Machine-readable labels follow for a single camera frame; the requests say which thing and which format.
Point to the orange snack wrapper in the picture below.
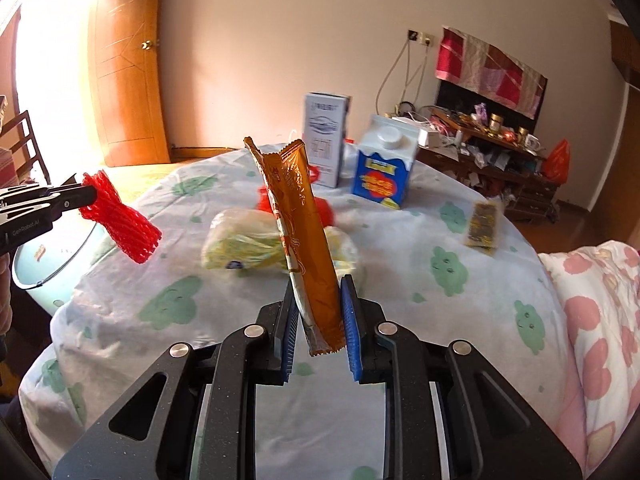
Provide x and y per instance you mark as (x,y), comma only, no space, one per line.
(300,220)

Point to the red patterned cloth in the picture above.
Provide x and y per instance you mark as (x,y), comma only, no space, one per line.
(480,65)

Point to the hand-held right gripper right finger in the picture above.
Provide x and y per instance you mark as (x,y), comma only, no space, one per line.
(352,345)

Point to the black television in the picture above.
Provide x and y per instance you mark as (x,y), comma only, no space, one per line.
(450,97)

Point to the dark wooden cabinet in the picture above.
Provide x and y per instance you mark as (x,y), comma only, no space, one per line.
(525,190)

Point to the white mug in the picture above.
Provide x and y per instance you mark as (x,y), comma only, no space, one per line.
(532,144)

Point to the orange plastic bag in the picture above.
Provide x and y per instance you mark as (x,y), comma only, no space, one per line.
(557,162)

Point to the wall socket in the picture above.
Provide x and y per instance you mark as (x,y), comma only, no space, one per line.
(420,37)

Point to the clear green plastic bag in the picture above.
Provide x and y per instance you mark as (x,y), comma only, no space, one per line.
(240,245)

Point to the red striped cloth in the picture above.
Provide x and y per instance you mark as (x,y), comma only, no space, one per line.
(5,165)

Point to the pink heart blanket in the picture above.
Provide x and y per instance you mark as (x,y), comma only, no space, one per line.
(600,335)

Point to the gold tin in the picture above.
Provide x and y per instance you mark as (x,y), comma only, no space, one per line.
(496,123)

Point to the blue white milk carton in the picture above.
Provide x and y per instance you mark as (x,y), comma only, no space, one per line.
(380,180)

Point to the white green printed sheet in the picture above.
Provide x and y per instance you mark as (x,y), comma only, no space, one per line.
(400,260)

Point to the person's left hand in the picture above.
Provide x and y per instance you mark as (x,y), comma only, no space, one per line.
(4,295)

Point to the dark wooden chair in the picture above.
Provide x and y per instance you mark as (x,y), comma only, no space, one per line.
(27,135)

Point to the tall white carton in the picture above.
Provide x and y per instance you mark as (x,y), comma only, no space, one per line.
(325,140)

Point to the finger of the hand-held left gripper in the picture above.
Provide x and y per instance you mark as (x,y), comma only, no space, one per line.
(35,191)
(72,200)

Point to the wooden door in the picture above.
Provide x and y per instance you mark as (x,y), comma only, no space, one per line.
(130,85)

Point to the small white box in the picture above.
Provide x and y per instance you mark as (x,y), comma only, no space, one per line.
(426,137)

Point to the red foam net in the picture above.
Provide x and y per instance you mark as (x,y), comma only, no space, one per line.
(325,212)
(120,220)

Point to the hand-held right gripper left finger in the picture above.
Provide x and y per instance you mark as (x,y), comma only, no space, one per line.
(289,355)

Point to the small dark snack packet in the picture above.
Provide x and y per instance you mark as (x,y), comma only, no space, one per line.
(482,225)

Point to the wooden wardrobe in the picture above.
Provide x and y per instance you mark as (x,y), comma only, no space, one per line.
(627,45)

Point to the light blue plastic bucket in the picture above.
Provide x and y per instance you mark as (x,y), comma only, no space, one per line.
(45,270)

